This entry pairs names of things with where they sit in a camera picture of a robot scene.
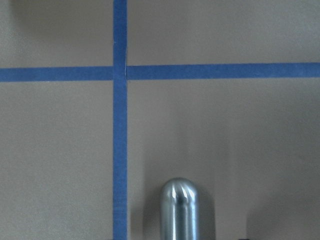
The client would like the steel muddler black tip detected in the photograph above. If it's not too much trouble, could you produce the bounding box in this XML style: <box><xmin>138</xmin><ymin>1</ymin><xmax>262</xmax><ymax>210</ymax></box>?
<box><xmin>160</xmin><ymin>177</ymin><xmax>200</xmax><ymax>240</ymax></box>

